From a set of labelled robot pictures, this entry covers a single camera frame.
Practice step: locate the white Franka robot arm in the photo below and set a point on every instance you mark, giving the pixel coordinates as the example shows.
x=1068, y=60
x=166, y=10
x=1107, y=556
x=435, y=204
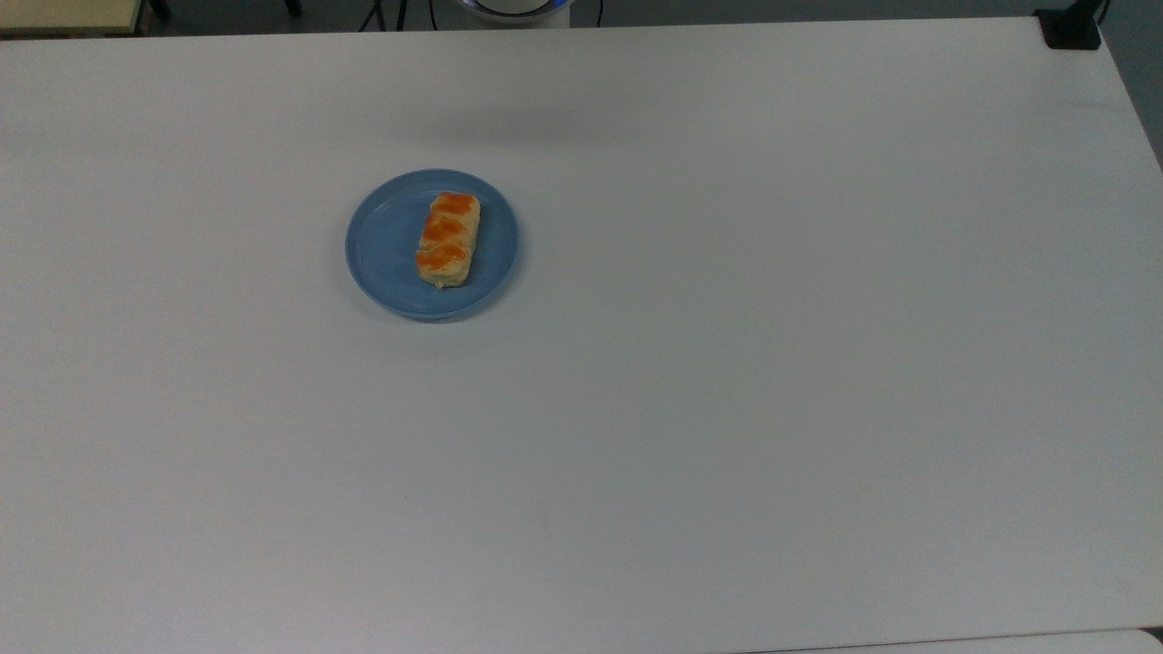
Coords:
x=511, y=7

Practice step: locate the pale yellow desk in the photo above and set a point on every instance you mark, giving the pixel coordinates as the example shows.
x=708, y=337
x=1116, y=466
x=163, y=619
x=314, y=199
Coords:
x=64, y=14

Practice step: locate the blue round plate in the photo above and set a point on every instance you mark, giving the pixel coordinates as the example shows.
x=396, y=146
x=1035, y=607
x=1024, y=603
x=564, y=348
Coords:
x=382, y=263

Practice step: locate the orange glazed bread loaf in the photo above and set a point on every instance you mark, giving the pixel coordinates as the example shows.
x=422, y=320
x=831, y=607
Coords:
x=447, y=242

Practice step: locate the black corner table clamp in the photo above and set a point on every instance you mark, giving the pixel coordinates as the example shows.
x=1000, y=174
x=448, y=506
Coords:
x=1068, y=33

